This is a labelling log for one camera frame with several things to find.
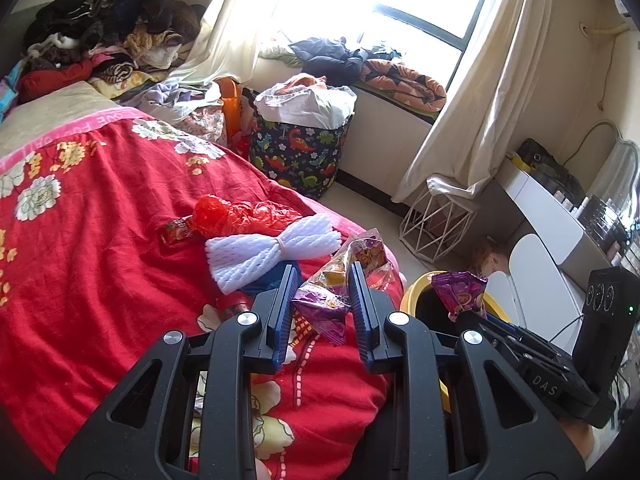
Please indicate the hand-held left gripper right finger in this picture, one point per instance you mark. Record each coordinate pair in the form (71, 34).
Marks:
(361, 320)

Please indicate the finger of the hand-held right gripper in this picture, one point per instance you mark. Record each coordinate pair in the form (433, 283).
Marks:
(495, 332)

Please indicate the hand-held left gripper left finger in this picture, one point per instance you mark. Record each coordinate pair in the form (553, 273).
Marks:
(285, 310)

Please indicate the purple and yellow snack wrapper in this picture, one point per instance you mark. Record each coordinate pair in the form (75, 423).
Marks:
(322, 312)

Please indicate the white foam fruit net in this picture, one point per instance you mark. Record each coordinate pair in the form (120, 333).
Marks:
(260, 255)

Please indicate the black bin with yellow rim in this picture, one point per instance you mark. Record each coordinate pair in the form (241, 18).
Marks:
(430, 310)

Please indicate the red plastic bag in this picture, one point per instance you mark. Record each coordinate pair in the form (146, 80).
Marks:
(235, 217)

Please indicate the person's right forearm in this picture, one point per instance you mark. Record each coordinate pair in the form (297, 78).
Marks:
(577, 440)

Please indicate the blue cloth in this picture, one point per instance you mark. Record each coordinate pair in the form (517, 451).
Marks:
(265, 280)

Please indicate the clear printed snack wrapper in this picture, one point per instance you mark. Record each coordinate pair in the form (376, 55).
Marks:
(367, 255)

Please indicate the white dresser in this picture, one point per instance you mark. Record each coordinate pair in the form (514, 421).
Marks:
(540, 240)

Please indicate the small red packet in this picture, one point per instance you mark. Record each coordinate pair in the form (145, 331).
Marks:
(176, 231)

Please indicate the dinosaur print laundry basket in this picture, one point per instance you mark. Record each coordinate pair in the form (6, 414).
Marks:
(295, 155)

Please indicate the red floral blanket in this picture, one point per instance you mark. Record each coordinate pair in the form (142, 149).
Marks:
(125, 280)

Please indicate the black bag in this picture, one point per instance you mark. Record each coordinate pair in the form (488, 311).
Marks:
(547, 167)

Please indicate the floral cloth bag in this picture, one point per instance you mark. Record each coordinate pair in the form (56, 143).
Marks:
(207, 125)

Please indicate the orange bag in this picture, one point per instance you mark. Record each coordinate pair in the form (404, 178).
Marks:
(232, 110)

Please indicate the orange patterned quilt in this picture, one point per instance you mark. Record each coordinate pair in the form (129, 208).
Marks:
(410, 82)

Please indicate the pale lavender cloth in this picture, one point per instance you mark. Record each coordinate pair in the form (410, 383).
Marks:
(165, 97)

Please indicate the cream curtain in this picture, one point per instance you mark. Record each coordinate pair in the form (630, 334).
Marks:
(480, 85)
(225, 20)

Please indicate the dark jacket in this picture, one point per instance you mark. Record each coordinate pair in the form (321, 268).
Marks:
(330, 60)

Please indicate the beige bed sheet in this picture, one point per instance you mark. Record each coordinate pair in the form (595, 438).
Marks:
(45, 115)

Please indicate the pile of dark clothes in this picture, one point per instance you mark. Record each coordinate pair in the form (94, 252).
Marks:
(120, 25)

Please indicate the wavy frame mirror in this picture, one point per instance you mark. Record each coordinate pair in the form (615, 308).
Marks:
(620, 170)

